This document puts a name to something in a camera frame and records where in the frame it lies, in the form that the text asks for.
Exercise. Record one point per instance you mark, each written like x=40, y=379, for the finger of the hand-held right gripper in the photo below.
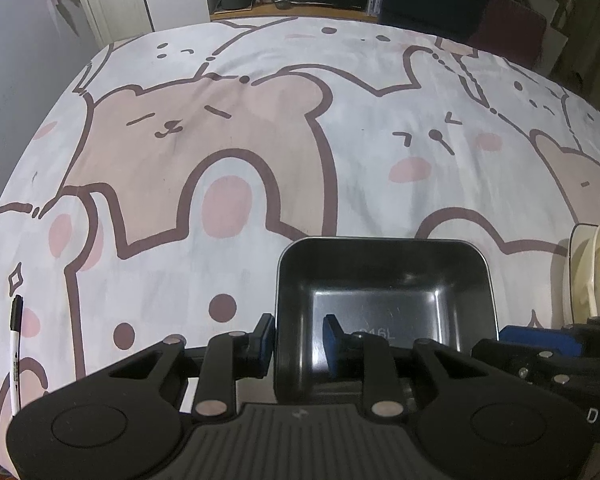
x=525, y=365
x=540, y=340

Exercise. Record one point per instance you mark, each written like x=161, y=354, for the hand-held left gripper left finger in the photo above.
x=266, y=335

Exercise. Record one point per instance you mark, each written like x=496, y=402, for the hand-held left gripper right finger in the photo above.
x=332, y=345

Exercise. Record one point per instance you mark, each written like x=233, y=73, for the white plate with dark rim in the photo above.
x=580, y=270

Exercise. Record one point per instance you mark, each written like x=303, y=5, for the square steel container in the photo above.
x=380, y=270

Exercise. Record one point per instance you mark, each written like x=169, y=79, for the bear printed tablecloth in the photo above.
x=230, y=135

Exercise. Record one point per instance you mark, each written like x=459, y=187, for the black and white marker pen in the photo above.
x=16, y=350

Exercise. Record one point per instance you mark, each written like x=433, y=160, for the maroon chair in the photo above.
x=510, y=30

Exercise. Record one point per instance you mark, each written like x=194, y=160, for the wooden drawer platform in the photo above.
x=260, y=12

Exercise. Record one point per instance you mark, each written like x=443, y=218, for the dark chair back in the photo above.
x=430, y=0

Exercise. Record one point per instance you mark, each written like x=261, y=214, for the white floor cabinet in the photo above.
x=112, y=2

